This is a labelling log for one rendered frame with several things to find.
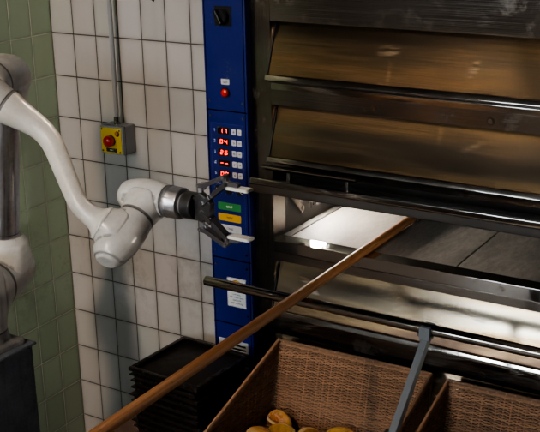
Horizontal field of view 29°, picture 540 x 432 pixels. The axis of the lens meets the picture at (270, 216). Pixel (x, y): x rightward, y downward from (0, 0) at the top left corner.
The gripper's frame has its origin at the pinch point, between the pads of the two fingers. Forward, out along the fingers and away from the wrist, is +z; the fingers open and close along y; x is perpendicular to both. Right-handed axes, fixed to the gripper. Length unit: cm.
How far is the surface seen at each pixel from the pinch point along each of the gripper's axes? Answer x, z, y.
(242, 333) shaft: 15.3, 7.3, 26.5
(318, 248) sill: -55, -9, 29
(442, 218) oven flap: -40, 39, 7
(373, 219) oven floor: -90, -7, 29
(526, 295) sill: -54, 59, 31
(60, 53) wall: -56, -112, -26
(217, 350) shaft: 26.5, 7.1, 26.5
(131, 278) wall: -56, -87, 54
